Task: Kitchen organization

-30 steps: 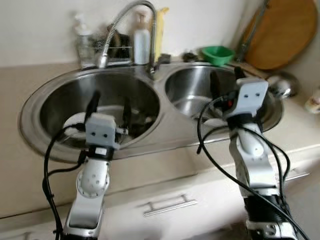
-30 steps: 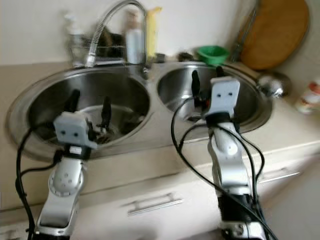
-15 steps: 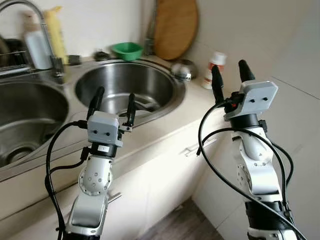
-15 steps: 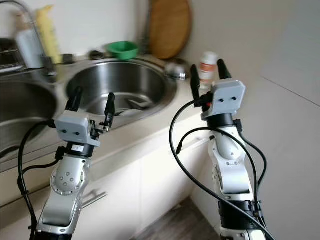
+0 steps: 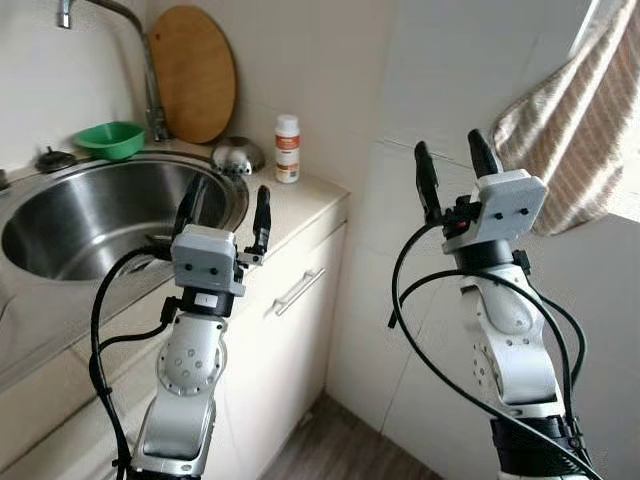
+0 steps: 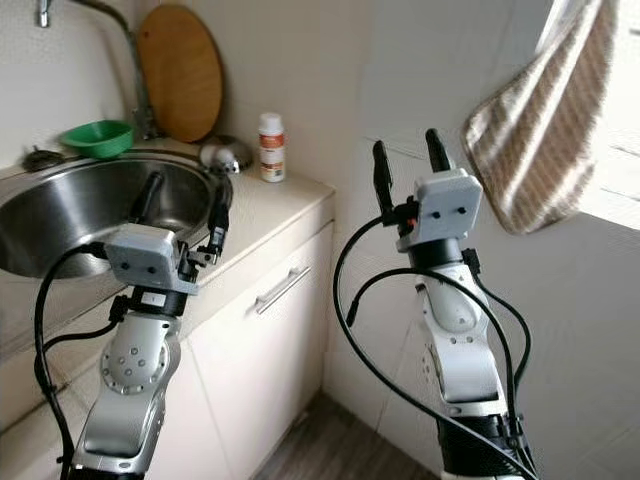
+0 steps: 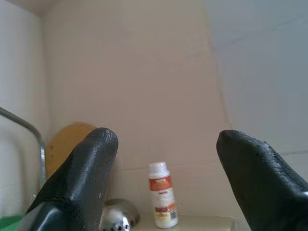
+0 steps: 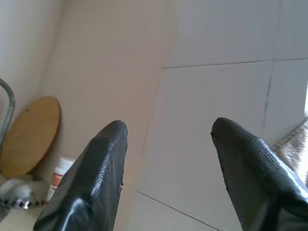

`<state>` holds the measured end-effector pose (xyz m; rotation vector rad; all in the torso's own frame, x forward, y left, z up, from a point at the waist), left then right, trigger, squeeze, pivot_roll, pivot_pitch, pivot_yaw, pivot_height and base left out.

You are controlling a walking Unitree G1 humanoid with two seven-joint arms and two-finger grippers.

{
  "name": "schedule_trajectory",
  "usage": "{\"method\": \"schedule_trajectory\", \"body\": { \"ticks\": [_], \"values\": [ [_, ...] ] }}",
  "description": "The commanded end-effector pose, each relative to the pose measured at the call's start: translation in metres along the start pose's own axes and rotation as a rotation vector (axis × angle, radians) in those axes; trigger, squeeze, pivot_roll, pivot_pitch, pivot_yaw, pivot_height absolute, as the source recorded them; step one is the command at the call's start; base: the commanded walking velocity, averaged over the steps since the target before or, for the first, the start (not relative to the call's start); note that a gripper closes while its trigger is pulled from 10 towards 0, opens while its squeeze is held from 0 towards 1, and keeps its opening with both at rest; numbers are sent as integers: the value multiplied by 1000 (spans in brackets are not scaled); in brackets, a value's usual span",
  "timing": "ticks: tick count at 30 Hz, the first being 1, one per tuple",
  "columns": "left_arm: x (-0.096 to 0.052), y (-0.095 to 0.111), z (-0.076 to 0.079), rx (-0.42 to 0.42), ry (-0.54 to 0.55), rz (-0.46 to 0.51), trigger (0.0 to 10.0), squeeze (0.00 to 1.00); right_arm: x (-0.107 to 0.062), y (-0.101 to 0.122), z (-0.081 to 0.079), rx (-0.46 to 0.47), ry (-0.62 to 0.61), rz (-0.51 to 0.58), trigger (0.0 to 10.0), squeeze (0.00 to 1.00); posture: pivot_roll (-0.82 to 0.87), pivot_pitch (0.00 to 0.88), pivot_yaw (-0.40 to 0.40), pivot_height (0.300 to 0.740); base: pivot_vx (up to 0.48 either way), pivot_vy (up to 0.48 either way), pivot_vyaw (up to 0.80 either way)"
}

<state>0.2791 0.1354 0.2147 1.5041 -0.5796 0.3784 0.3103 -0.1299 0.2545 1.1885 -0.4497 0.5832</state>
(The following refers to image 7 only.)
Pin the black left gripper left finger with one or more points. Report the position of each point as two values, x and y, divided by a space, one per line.
79 183

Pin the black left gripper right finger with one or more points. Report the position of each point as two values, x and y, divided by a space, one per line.
264 185

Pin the wooden cutting board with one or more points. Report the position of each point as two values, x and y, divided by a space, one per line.
60 149

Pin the metal rack rod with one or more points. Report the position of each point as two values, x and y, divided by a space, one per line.
42 163

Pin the shiny steel bowl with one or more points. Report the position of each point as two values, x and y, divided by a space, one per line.
120 214

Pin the green object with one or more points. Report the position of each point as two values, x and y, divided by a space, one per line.
9 222

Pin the white bottle orange label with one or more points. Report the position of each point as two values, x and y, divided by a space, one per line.
163 197

